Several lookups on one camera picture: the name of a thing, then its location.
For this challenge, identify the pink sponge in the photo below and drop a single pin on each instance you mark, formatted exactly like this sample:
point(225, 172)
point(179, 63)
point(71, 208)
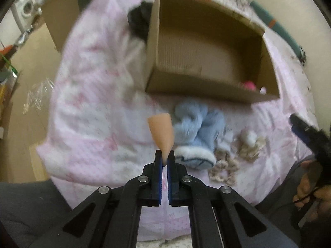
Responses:
point(248, 85)

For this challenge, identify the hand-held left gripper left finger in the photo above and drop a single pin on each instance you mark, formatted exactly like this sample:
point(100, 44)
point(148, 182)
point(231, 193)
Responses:
point(158, 178)

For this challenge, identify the person's leg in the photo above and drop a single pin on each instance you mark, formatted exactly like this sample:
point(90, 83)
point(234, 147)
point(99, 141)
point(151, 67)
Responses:
point(279, 188)
point(23, 211)

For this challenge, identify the cardboard box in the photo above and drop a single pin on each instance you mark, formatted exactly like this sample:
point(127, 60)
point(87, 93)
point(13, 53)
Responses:
point(206, 44)

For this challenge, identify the beige frilly scrunchie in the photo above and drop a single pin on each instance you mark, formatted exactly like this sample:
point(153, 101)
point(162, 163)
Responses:
point(232, 165)

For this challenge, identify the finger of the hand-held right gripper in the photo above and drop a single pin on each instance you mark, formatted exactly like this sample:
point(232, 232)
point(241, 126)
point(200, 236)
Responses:
point(301, 128)

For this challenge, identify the brown bedside box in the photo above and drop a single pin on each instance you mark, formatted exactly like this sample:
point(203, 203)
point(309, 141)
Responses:
point(59, 18)

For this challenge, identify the person's right leg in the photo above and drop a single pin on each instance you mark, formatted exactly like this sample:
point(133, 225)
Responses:
point(279, 188)

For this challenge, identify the person's right hand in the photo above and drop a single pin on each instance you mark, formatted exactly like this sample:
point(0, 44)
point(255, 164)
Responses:
point(305, 191)

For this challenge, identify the person's left leg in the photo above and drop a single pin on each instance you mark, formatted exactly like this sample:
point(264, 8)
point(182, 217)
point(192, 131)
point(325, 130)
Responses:
point(23, 211)

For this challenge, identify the white lace scrunchie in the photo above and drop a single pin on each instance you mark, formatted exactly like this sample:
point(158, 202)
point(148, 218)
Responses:
point(225, 144)

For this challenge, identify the light blue fluffy sock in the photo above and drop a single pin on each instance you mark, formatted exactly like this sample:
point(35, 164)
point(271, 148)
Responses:
point(188, 113)
point(206, 137)

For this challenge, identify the dark striped cloth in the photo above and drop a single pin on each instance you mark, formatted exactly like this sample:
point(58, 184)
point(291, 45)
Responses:
point(138, 18)

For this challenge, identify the teal headboard cushion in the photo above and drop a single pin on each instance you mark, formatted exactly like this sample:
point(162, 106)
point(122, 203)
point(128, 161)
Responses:
point(274, 23)

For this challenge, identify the pink printed blanket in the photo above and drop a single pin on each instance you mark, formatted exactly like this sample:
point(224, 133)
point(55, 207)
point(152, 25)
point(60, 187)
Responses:
point(98, 82)

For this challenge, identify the beige curly scrunchie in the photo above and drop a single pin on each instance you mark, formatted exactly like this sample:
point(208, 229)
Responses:
point(249, 149)

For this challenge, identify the peach teardrop makeup sponge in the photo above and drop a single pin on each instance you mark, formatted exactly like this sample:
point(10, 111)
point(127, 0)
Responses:
point(161, 131)

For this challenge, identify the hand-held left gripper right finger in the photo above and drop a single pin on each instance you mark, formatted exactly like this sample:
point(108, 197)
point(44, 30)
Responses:
point(171, 178)

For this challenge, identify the white washing machine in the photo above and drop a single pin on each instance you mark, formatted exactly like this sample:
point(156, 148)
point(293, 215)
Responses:
point(27, 7)

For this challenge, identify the clear plastic wrap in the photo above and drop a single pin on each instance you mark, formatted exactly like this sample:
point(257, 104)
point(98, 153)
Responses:
point(38, 93)

